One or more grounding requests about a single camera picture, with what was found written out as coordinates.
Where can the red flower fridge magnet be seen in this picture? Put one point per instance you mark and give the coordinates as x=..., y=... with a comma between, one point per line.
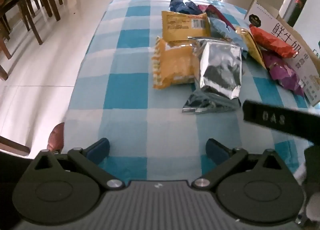
x=299, y=2

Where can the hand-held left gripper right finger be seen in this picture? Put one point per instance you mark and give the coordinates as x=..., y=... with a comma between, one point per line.
x=217, y=150

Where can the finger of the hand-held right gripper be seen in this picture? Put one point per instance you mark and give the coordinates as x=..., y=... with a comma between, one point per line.
x=280, y=120

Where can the dark blue foil packet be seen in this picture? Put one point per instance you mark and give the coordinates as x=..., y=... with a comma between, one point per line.
x=183, y=6

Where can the pink snack packet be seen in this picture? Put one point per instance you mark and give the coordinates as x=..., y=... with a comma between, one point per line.
x=215, y=12

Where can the yellow barcode snack packet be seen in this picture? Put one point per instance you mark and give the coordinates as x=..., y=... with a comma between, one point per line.
x=185, y=26

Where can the purple snack packet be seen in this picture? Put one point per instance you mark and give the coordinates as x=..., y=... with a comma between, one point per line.
x=285, y=74

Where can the white printed cardboard box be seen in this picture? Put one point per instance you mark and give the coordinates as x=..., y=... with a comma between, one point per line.
x=282, y=29

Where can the small silver foil packet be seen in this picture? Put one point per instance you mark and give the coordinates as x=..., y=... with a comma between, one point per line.
x=205, y=102

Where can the large silver foil packet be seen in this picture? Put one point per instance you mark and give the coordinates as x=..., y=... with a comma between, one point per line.
x=221, y=67

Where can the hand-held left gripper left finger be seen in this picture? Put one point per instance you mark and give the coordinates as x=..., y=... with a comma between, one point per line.
x=98, y=150

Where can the light blue snack packet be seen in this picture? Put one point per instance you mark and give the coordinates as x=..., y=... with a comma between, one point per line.
x=222, y=29

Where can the orange biscuit packet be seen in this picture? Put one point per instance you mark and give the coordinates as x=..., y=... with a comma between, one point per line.
x=175, y=64

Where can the gold clear snack packet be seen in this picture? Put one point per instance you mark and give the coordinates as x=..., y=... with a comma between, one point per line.
x=251, y=44

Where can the red orange snack packet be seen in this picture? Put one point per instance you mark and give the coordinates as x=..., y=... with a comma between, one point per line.
x=272, y=42

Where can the reddish brown wooden seat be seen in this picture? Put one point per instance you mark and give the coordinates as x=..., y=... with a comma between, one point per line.
x=57, y=138

